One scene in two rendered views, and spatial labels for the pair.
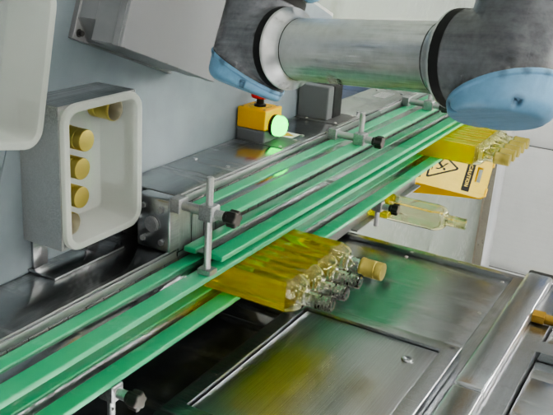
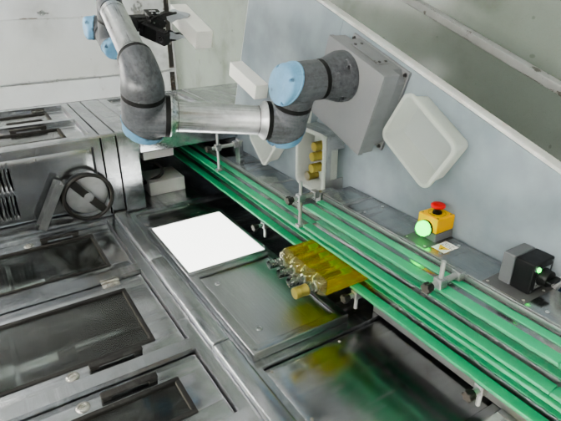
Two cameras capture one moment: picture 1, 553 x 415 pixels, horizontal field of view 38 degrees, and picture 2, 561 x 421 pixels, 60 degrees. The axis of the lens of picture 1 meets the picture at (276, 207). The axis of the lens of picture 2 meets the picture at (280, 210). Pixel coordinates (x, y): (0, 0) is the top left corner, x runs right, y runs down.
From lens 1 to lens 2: 226 cm
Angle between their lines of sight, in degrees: 106
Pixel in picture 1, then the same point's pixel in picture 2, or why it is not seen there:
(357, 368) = (263, 307)
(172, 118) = (384, 177)
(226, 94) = (428, 191)
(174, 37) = (334, 119)
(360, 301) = (357, 359)
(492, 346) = (249, 375)
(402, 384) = (240, 317)
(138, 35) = (317, 109)
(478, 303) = not seen: outside the picture
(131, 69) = not seen: hidden behind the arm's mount
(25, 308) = (284, 187)
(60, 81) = not seen: hidden behind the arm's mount
